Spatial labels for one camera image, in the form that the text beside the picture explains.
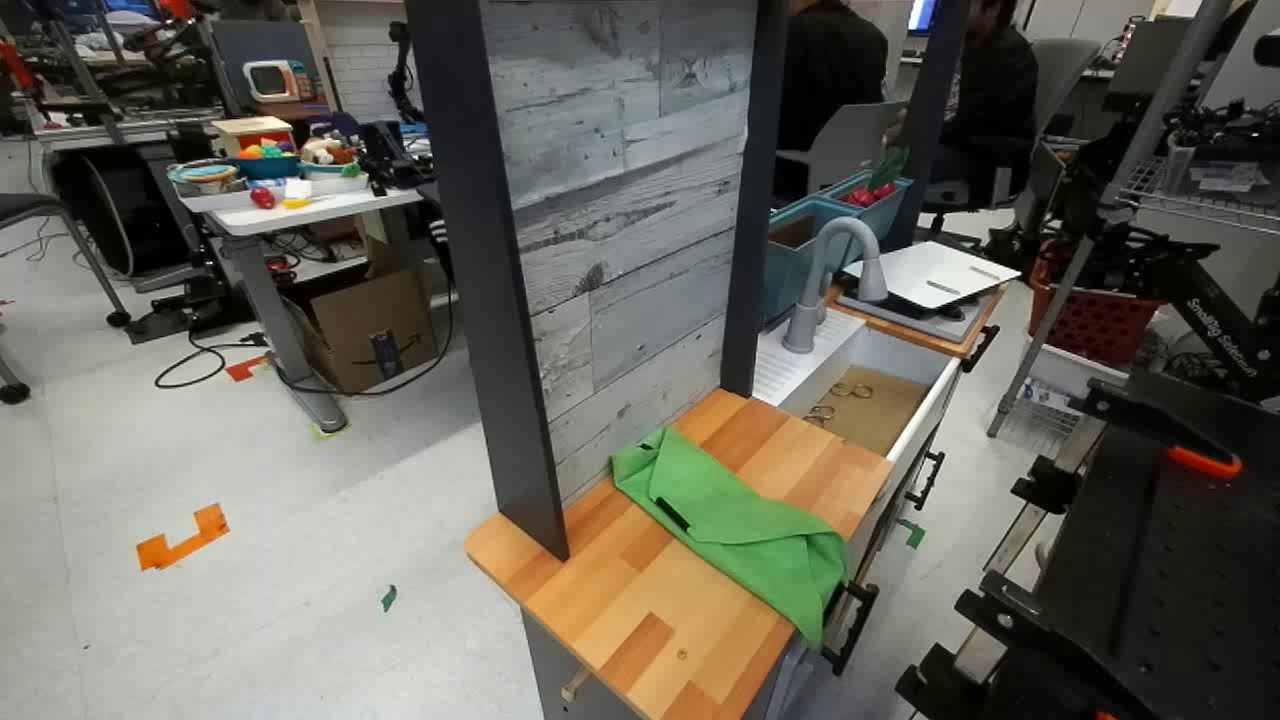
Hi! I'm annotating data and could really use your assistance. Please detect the wooden butcher block counter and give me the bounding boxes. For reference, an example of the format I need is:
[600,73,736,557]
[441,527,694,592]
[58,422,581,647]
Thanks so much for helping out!
[462,385,896,720]

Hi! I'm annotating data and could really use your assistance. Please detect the teal plastic bin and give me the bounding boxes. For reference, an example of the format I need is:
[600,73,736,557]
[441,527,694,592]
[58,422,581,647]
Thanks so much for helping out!
[759,178,920,330]

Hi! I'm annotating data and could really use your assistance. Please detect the gray curved faucet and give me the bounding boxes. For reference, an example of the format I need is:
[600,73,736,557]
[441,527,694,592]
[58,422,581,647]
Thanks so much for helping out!
[778,214,890,357]

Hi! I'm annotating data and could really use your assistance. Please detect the black floor cable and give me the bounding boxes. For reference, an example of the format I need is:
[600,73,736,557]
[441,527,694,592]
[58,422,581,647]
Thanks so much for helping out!
[148,330,272,398]

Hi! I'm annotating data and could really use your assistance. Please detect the large orange floor tape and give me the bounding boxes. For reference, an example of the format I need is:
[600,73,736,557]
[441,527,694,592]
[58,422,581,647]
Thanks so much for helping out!
[131,502,230,575]

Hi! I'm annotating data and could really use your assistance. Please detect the red items in bin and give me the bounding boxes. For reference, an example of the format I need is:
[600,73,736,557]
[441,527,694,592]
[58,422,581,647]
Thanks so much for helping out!
[840,180,899,214]

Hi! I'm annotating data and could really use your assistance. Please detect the white flat tray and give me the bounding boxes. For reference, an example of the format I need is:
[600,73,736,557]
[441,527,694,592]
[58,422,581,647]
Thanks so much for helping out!
[844,236,1024,320]

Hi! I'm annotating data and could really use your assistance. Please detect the small white toy monitor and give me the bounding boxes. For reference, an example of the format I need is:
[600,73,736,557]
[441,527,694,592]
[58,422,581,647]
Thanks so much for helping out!
[239,55,319,113]

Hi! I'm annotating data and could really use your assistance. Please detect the narrow black post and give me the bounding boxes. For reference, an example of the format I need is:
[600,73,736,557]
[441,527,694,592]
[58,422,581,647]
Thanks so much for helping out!
[716,0,790,401]

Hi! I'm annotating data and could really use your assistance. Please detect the wide black post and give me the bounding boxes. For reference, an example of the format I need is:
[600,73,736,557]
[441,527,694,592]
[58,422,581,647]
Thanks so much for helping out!
[402,0,574,565]

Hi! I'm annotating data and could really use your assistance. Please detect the colourful toy box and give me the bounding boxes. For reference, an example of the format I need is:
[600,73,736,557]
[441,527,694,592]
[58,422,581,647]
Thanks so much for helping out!
[208,113,298,166]

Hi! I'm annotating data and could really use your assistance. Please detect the small black board handle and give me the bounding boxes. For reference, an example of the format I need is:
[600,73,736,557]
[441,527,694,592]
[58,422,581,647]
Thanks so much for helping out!
[956,320,1002,377]

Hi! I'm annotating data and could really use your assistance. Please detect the wooden board under tray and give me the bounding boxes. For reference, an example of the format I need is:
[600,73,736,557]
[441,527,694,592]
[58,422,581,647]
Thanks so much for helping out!
[823,285,1002,363]

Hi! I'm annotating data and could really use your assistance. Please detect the person in black top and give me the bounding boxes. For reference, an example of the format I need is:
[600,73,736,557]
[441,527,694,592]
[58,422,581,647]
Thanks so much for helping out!
[771,0,890,210]

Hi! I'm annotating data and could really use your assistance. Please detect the teal bowl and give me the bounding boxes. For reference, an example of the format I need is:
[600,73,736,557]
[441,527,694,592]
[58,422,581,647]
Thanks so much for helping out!
[168,157,242,200]

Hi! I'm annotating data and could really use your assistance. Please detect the small orange floor tape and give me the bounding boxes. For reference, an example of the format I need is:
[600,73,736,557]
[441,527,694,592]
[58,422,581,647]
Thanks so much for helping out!
[219,348,277,390]

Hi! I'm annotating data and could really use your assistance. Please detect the red plastic crate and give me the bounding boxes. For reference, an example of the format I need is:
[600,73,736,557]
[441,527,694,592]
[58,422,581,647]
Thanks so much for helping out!
[1026,248,1164,372]

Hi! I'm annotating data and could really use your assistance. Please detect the black perforated cart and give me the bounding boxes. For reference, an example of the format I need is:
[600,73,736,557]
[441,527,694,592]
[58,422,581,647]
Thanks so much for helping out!
[890,363,1280,720]

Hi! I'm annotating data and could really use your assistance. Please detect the long black drawer handle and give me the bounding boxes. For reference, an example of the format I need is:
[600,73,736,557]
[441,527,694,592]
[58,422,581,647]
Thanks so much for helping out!
[816,579,883,680]

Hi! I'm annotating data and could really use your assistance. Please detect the short black drawer handle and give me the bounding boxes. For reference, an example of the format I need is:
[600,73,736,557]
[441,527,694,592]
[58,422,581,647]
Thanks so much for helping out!
[909,447,946,518]

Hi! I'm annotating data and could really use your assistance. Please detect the seated person in dark clothes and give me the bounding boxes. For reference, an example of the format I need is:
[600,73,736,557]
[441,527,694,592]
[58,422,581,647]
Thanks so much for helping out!
[935,0,1045,214]

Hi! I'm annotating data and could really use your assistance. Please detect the white desk with gray leg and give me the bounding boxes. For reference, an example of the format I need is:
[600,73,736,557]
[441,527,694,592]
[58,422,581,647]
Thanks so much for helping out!
[177,167,443,435]

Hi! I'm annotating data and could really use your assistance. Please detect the green towel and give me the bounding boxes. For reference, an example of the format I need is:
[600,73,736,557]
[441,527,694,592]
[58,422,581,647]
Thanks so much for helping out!
[603,425,855,647]

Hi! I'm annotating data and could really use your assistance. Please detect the brown cardboard box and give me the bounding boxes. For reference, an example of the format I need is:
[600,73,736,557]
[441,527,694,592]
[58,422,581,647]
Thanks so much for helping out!
[285,265,443,398]

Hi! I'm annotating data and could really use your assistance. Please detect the orange cart handle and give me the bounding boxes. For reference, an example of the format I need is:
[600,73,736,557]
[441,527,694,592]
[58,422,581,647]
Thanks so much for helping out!
[1160,440,1247,490]

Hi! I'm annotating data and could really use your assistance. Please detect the gray wood plank panel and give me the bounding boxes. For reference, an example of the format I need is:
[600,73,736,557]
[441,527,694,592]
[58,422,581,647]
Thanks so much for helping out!
[474,0,759,504]

